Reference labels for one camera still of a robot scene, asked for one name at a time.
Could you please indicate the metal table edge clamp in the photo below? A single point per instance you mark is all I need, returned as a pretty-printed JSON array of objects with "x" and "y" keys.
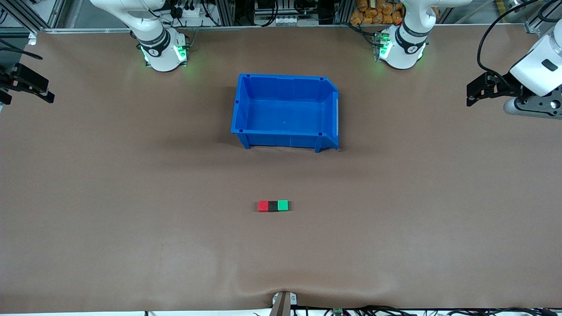
[{"x": 283, "y": 303}]

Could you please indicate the orange snack bags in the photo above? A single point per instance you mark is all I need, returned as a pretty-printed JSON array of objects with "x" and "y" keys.
[{"x": 377, "y": 13}]

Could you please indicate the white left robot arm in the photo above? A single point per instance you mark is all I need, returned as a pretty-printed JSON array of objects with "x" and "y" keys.
[{"x": 406, "y": 44}]

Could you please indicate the blue plastic storage bin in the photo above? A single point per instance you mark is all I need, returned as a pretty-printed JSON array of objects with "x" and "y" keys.
[{"x": 285, "y": 112}]

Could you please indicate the white connector block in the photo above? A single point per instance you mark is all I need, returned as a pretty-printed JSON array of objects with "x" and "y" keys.
[{"x": 286, "y": 19}]

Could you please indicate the red cube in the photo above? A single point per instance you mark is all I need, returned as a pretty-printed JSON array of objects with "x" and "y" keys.
[{"x": 263, "y": 206}]

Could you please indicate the white power strip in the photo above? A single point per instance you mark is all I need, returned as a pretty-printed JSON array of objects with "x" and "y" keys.
[{"x": 193, "y": 11}]

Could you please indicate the green cube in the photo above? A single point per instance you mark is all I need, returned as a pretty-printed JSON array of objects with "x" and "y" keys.
[{"x": 282, "y": 205}]

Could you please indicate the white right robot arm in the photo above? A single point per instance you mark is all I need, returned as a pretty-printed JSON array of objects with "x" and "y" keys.
[{"x": 154, "y": 41}]

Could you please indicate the black cube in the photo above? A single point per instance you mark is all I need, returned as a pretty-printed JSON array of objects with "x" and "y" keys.
[{"x": 273, "y": 206}]

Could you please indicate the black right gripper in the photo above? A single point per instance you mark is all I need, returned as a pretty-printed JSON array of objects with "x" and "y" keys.
[{"x": 13, "y": 79}]

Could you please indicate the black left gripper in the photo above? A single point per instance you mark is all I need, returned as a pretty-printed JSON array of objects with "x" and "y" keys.
[{"x": 502, "y": 85}]

